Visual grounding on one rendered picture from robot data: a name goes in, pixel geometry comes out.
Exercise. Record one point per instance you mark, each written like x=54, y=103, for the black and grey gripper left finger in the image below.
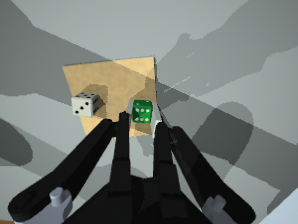
x=50, y=199

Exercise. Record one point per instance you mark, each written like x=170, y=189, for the white die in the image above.
x=85, y=104

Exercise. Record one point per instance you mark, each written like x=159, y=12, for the green die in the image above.
x=142, y=111

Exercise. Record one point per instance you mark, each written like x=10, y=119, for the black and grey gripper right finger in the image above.
x=219, y=203

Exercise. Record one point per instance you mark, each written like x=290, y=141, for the tan rectangular mat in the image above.
x=115, y=82

